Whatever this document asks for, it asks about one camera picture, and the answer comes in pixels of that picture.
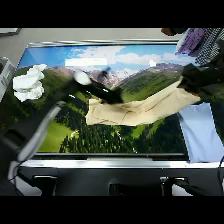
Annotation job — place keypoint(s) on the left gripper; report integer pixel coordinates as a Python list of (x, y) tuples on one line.
[(111, 96)]

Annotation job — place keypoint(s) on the beige trousers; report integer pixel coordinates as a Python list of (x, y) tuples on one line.
[(140, 108)]

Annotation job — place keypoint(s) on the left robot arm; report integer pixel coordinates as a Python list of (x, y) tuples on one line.
[(36, 126)]

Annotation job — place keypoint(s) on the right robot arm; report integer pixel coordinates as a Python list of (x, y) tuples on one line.
[(206, 78)]

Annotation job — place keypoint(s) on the brown clothes hanger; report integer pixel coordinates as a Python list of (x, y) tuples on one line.
[(171, 31)]

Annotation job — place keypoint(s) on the purple garment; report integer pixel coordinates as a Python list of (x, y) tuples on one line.
[(191, 41)]

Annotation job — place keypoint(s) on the light blue garment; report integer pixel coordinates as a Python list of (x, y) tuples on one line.
[(201, 133)]

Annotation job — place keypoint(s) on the black and white checked garment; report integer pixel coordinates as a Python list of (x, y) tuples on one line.
[(211, 43)]

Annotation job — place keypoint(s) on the silver frame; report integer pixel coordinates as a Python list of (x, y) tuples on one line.
[(106, 164)]

